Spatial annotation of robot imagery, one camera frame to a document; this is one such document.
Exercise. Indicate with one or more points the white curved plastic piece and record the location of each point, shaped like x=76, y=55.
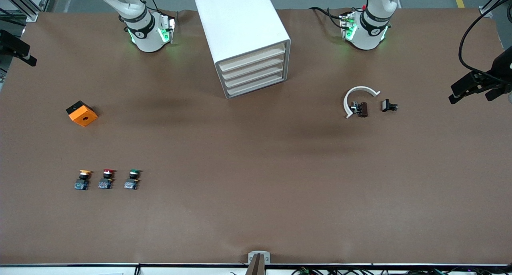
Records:
x=360, y=88

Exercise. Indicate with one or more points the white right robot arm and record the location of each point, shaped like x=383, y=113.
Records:
x=144, y=35

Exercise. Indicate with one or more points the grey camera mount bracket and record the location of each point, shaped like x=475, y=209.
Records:
x=259, y=261

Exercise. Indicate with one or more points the orange box with hole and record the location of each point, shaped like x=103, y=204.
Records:
x=83, y=117

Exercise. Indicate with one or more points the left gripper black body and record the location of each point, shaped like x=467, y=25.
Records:
x=502, y=68

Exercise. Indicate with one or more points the yellow push button switch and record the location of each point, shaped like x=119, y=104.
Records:
x=82, y=183

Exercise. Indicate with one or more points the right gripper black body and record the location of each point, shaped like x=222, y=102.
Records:
x=8, y=43

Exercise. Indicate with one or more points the green push button switch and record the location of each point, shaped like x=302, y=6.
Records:
x=130, y=183

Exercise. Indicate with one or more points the aluminium frame profile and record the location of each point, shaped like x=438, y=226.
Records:
x=28, y=11
x=486, y=11

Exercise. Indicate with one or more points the red push button switch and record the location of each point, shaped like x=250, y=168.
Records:
x=105, y=183

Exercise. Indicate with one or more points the small black switch component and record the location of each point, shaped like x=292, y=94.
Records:
x=386, y=105

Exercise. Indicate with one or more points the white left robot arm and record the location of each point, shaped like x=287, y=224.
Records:
x=368, y=35

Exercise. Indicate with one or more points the brown electrical component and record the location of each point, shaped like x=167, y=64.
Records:
x=363, y=109

